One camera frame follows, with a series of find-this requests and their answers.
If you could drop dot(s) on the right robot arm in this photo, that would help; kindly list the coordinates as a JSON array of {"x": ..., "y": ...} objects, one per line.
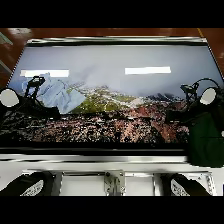
[{"x": 196, "y": 116}]

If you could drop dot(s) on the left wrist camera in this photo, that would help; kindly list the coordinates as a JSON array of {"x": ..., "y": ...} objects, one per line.
[{"x": 35, "y": 81}]

